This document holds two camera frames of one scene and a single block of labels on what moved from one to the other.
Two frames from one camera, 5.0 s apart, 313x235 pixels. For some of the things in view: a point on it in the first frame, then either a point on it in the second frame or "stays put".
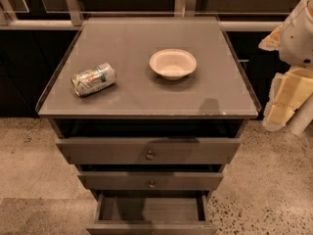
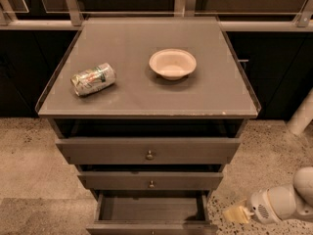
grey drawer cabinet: (152, 110) stays put
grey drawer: (151, 180) stays put
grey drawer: (152, 212) stays put
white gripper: (297, 38) → (260, 204)
